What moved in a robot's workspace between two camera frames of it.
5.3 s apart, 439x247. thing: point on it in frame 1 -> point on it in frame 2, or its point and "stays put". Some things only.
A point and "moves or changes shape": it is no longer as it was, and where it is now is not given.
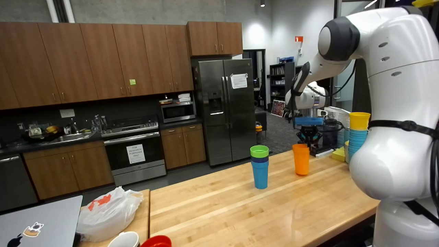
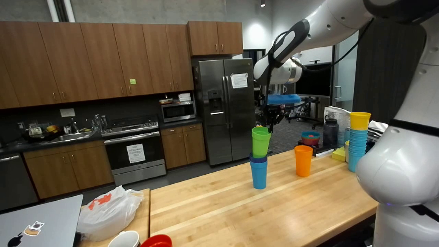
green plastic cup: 260,151 moves or changes shape
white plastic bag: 107,214 stays put
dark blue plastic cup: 260,159 stays put
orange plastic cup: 302,158 stays put
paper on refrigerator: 239,81 stays put
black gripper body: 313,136 -> 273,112
